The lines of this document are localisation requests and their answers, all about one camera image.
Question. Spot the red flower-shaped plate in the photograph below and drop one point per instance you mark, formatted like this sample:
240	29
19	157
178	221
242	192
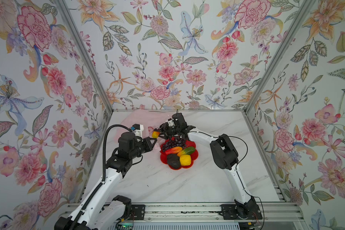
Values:
194	156

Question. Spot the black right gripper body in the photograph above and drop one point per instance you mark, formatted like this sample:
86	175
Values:
166	128

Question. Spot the pink plastic bag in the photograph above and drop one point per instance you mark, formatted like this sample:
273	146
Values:
150	120

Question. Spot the aluminium corner post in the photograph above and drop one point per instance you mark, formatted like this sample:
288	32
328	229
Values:
69	22
284	45

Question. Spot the green round textured fruit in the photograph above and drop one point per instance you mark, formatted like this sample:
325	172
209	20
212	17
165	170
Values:
155	134

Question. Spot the yellow lemon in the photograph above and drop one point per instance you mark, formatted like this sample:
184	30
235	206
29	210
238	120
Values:
185	160

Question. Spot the dark purple grape bunch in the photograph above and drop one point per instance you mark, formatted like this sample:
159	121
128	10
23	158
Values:
176	142

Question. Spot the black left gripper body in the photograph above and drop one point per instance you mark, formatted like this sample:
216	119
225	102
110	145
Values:
145	143

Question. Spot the right aluminium corner post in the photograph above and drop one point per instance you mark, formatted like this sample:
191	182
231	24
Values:
284	45

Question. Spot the dark avocado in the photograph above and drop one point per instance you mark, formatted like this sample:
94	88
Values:
173	161

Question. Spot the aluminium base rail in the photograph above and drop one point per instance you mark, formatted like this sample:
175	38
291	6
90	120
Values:
211	212

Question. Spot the red yellow mango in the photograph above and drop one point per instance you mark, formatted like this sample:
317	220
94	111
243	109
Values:
174	150

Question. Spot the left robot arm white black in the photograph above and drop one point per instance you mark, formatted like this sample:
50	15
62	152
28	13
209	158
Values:
92	214

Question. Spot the left aluminium corner post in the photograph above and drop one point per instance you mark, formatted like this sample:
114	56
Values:
69	22

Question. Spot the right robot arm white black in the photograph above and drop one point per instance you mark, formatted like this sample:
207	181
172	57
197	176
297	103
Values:
179	151

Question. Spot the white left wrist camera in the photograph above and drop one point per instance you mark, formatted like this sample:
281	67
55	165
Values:
138	129

